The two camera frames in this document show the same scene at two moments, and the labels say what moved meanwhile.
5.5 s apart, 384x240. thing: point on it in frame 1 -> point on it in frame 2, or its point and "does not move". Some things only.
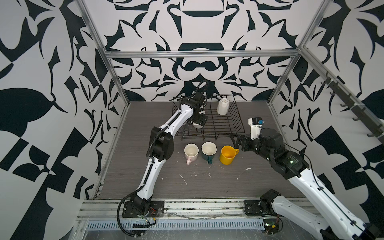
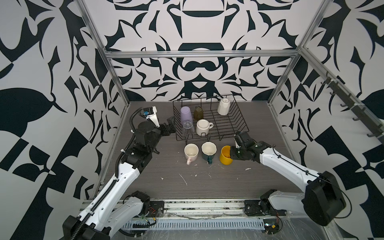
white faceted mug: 223,106 does not move
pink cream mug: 191,151 does not move
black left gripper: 203,120 -> 166,130
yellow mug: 227,154 does not move
